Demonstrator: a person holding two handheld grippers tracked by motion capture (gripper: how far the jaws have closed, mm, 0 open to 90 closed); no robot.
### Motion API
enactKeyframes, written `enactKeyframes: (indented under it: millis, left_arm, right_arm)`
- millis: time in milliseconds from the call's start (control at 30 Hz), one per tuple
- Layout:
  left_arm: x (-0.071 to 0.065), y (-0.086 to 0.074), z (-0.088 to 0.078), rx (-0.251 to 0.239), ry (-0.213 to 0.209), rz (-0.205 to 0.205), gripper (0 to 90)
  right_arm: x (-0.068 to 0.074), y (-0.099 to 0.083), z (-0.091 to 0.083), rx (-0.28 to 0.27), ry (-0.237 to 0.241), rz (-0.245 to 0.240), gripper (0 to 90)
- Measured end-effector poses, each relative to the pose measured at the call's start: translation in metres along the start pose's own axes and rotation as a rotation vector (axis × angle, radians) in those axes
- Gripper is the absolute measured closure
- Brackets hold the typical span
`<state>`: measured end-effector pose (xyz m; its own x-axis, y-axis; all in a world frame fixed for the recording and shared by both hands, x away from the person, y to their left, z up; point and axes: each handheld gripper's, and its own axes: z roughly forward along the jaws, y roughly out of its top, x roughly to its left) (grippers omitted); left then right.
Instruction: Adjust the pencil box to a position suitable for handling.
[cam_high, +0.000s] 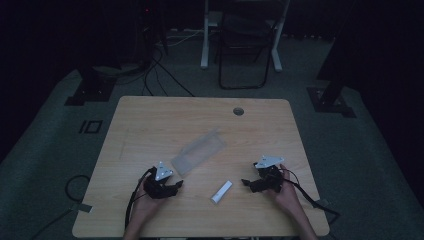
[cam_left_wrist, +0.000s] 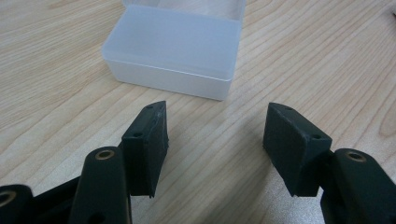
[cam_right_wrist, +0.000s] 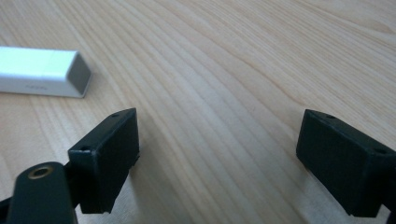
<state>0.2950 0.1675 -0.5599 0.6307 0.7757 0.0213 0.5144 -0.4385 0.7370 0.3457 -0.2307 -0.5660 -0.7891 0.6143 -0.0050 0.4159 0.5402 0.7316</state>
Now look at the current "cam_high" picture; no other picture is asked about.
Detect black stand with base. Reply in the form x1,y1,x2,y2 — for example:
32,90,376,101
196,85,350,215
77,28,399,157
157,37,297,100
64,64,118,107
306,0,358,119

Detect black folding chair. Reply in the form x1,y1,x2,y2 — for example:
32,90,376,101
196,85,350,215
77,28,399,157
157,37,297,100
217,0,278,91

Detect clear plastic box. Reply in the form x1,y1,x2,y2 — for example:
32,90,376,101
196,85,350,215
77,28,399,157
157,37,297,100
170,128,229,177

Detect black floor cable loop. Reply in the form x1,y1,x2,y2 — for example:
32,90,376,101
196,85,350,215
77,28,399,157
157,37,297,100
31,174,92,240

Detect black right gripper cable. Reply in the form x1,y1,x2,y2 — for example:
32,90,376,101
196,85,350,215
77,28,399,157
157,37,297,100
282,168,342,225

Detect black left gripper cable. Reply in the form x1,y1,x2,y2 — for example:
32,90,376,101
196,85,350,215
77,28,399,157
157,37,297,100
124,167,158,232

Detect person's left hand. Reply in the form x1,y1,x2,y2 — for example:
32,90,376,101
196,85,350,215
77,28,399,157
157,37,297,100
132,179,168,219

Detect black floor cables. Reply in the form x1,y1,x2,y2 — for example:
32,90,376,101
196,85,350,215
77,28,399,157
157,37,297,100
114,28,205,98

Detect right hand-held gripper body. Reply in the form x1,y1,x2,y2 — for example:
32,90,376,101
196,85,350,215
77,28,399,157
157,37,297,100
253,154,286,194

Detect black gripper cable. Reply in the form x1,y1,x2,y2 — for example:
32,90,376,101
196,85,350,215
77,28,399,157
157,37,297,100
124,167,158,232
282,168,342,225

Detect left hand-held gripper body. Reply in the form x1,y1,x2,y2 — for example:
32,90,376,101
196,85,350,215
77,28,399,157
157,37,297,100
143,161,178,200

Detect small white tube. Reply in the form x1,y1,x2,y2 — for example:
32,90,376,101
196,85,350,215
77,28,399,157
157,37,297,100
210,180,234,205

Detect white desk frame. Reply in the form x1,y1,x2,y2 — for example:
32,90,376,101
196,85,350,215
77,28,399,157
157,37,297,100
200,0,292,73

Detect person's right hand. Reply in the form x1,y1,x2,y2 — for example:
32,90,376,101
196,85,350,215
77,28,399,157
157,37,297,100
270,163,302,216

